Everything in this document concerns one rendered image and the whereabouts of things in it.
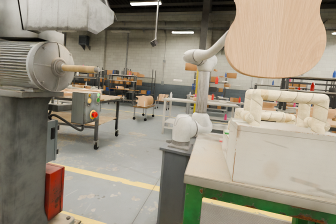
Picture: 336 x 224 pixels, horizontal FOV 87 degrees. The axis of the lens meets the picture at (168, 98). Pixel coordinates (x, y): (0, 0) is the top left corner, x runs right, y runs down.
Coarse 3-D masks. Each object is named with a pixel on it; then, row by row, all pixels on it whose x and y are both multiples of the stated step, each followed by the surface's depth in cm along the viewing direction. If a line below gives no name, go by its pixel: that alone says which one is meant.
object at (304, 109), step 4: (300, 104) 58; (304, 104) 57; (308, 104) 56; (300, 108) 58; (304, 108) 57; (308, 108) 57; (300, 112) 58; (304, 112) 57; (308, 112) 57; (300, 116) 58; (304, 116) 57; (308, 116) 57; (296, 120) 59; (300, 120) 57; (296, 124) 59; (300, 124) 57
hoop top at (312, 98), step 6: (258, 90) 52; (264, 90) 52; (270, 90) 52; (276, 90) 51; (264, 96) 51; (270, 96) 51; (276, 96) 51; (282, 96) 50; (288, 96) 50; (294, 96) 50; (300, 96) 50; (306, 96) 49; (312, 96) 49; (318, 96) 49; (324, 96) 49; (294, 102) 51; (300, 102) 50; (306, 102) 50; (312, 102) 49; (318, 102) 49
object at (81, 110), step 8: (72, 96) 112; (80, 96) 110; (96, 96) 120; (72, 104) 112; (80, 104) 111; (88, 104) 113; (96, 104) 121; (72, 112) 112; (80, 112) 111; (88, 112) 114; (64, 120) 114; (72, 120) 112; (80, 120) 111; (88, 120) 115; (96, 120) 123
